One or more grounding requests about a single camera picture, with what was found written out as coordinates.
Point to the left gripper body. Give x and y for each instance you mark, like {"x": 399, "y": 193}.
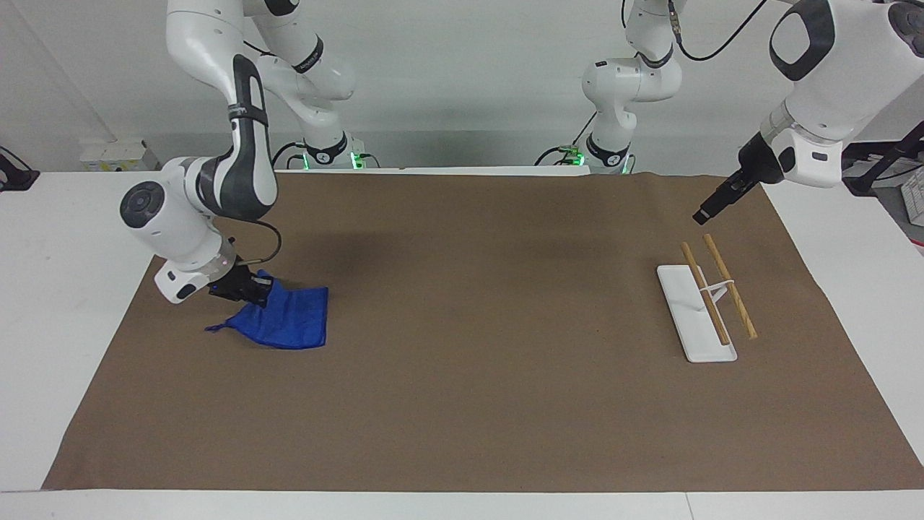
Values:
{"x": 758, "y": 160}

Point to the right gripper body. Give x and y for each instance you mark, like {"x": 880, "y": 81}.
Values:
{"x": 232, "y": 283}

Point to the blue towel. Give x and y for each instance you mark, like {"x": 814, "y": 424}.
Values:
{"x": 292, "y": 318}

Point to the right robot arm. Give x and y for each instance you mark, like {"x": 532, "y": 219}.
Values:
{"x": 245, "y": 166}

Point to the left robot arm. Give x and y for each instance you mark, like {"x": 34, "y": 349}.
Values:
{"x": 830, "y": 79}

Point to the black stand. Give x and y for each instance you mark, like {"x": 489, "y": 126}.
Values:
{"x": 884, "y": 155}
{"x": 16, "y": 177}

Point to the white rack with wooden bars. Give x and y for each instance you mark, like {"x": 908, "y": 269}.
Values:
{"x": 694, "y": 310}

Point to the white socket box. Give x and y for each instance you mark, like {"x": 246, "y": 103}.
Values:
{"x": 115, "y": 155}

